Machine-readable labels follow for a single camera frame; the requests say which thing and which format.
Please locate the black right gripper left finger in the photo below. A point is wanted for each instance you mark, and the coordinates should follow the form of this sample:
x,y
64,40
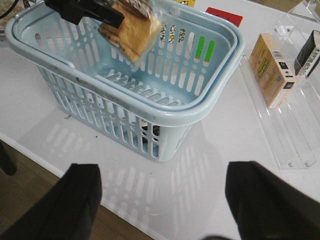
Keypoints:
x,y
66,212

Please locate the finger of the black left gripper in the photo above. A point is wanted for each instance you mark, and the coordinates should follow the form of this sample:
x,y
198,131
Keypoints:
x,y
105,14
74,10

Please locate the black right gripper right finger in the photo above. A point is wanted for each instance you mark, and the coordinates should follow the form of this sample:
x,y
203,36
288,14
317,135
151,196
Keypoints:
x,y
265,207

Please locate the packaged bread slice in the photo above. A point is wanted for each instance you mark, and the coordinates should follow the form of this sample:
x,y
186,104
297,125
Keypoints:
x,y
138,32

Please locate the light blue plastic basket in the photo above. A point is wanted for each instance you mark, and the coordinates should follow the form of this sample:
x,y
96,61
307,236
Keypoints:
x,y
149,110

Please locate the beige tissue pack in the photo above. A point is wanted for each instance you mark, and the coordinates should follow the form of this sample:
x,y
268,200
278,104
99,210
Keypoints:
x,y
271,71

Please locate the yellow popcorn bucket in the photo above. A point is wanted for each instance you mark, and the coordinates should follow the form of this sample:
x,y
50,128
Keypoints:
x,y
190,3

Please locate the red flat object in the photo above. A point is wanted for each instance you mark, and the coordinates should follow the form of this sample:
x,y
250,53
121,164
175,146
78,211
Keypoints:
x,y
231,17

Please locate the black snack box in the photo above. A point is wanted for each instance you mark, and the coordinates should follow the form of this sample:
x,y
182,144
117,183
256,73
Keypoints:
x,y
309,55

